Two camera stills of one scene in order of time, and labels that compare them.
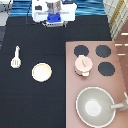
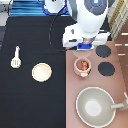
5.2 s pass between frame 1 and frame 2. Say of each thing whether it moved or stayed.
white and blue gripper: moved
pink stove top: stayed
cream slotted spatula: stayed
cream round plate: stayed
